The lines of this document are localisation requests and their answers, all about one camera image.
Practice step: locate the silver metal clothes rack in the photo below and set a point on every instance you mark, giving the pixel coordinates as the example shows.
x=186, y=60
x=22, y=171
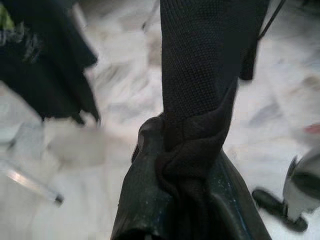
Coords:
x=32, y=183

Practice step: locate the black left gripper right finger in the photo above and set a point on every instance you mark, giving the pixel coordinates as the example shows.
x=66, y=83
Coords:
x=230, y=215

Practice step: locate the black printed t-shirt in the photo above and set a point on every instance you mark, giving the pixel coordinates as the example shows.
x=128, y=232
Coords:
x=45, y=62

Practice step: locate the black robot left foot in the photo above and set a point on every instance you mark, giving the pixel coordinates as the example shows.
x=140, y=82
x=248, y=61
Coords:
x=275, y=202

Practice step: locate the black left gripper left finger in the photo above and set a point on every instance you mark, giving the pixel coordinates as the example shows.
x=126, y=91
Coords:
x=140, y=200

